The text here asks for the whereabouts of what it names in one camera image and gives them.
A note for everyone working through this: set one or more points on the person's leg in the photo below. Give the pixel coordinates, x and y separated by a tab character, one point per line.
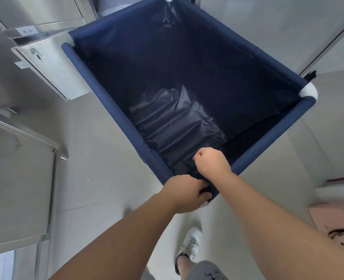
186	263

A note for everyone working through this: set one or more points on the person's right hand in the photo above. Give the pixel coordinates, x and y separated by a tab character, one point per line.
214	163

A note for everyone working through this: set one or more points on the person's right forearm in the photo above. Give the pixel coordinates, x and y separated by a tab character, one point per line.
277	230

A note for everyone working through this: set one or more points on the person's right fingers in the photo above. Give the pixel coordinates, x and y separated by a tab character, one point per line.
199	158

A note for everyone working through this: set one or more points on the large stainless steel cabinet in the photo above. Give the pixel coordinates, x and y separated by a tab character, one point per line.
17	177

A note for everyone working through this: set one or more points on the metal door lock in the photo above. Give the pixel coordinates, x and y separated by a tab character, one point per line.
36	54

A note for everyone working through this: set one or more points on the navy blue fabric laundry cart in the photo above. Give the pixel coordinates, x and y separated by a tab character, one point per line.
116	107

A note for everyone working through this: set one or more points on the stainless steel cabinet door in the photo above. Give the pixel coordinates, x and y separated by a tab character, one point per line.
53	67

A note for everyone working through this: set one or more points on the grey shorts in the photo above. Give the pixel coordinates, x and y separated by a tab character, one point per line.
207	271

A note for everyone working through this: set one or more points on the person's left hand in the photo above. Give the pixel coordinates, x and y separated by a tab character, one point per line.
181	195

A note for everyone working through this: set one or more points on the person's left forearm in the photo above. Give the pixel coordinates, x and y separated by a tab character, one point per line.
122	244

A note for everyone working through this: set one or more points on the white paper label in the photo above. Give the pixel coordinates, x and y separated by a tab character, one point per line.
28	30

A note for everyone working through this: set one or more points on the pink box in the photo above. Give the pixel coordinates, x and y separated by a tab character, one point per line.
332	215

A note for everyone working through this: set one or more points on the black plastic bag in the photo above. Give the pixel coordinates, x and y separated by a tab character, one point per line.
174	125

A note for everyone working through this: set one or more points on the white sneaker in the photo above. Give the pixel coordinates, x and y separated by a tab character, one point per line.
191	242

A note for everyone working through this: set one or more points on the person's left fingers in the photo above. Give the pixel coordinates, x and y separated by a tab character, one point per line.
202	195

